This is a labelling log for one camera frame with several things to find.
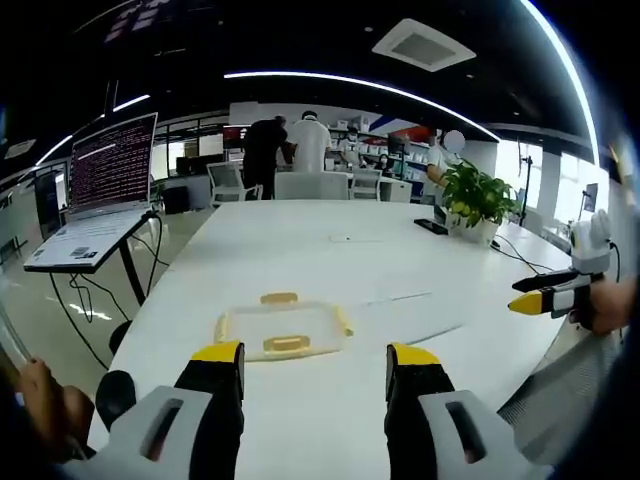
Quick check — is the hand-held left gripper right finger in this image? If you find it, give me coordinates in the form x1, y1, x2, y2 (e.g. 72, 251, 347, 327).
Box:
383, 342, 551, 480

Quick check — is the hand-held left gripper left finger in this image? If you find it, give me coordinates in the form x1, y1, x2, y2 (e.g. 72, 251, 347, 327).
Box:
64, 341, 246, 480

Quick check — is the clear box with yellow plastic buckles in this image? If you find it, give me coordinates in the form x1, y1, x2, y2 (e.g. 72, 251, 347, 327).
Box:
213, 291, 355, 362

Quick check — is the person's right hand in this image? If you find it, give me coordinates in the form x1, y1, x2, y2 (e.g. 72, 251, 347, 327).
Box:
569, 275, 640, 337

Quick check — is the person's left hand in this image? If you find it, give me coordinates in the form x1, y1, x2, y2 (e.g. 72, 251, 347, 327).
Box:
17, 357, 96, 464

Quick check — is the black round chair part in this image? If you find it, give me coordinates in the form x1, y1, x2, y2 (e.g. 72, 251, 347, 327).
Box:
96, 370, 137, 417

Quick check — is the white plant pot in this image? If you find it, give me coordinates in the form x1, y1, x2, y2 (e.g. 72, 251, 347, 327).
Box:
449, 218, 501, 246

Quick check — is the grey mesh office chair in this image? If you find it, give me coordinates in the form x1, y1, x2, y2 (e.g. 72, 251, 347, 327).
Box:
497, 327, 629, 464

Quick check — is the black tripod stand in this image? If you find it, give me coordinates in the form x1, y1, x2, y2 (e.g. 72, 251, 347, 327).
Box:
516, 138, 535, 227

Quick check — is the green potted plant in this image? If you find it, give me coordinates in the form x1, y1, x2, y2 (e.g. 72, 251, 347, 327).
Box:
439, 158, 521, 230

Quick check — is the black phone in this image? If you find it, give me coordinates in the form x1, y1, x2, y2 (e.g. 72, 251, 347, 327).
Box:
413, 217, 450, 235

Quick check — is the black laptop stand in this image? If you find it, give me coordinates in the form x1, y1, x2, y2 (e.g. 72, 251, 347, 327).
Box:
47, 212, 161, 351

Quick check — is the curved ceiling light strip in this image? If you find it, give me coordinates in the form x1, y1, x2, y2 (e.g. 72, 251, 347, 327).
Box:
518, 0, 601, 164

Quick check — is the dark monitor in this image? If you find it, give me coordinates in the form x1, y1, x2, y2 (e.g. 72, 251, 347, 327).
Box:
386, 133, 413, 157

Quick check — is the white office chair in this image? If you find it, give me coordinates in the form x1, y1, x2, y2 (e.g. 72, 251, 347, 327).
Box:
274, 171, 349, 202
206, 162, 264, 207
349, 168, 384, 202

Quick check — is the black box on floor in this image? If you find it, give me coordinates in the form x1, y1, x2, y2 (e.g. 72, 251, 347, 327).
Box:
162, 185, 190, 216

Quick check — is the open silver laptop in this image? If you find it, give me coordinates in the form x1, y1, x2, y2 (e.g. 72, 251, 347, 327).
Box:
23, 112, 159, 274

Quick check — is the ceiling air vent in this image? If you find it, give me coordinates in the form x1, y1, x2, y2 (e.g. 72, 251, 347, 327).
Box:
371, 18, 477, 74

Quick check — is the long ceiling light strip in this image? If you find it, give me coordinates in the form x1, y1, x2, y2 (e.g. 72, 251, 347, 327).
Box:
223, 71, 500, 142

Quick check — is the red lit monitor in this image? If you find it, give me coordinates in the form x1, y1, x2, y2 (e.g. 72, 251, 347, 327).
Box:
222, 124, 250, 150

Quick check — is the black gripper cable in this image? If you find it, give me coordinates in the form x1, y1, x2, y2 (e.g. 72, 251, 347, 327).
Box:
605, 241, 624, 282

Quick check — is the black cable on table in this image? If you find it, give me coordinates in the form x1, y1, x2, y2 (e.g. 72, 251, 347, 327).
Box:
490, 233, 572, 275

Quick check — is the black laptop cable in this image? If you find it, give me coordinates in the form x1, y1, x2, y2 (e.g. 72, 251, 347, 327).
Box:
49, 219, 171, 371

